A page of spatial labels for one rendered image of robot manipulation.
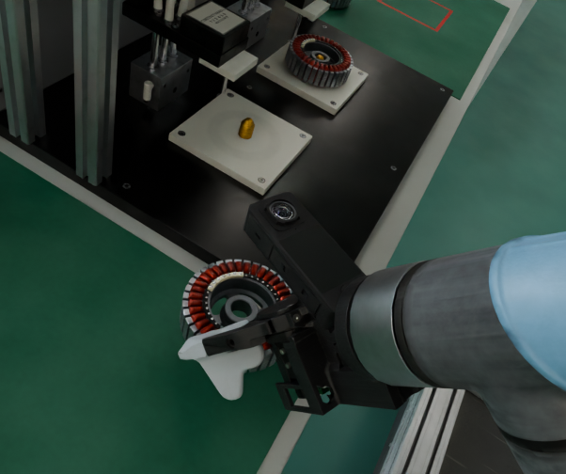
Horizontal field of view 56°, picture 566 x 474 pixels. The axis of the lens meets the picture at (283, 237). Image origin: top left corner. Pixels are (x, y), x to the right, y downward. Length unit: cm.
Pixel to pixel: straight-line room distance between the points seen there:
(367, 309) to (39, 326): 36
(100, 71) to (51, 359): 28
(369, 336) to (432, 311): 5
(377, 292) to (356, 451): 113
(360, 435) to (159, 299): 95
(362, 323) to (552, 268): 12
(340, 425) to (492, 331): 119
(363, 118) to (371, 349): 63
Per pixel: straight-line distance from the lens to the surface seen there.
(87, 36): 56
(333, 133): 84
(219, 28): 69
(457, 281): 28
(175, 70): 77
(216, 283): 51
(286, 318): 39
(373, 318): 32
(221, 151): 72
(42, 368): 56
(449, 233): 205
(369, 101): 95
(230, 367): 45
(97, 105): 59
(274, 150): 75
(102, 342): 56
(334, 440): 142
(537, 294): 25
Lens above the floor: 125
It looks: 47 degrees down
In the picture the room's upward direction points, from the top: 23 degrees clockwise
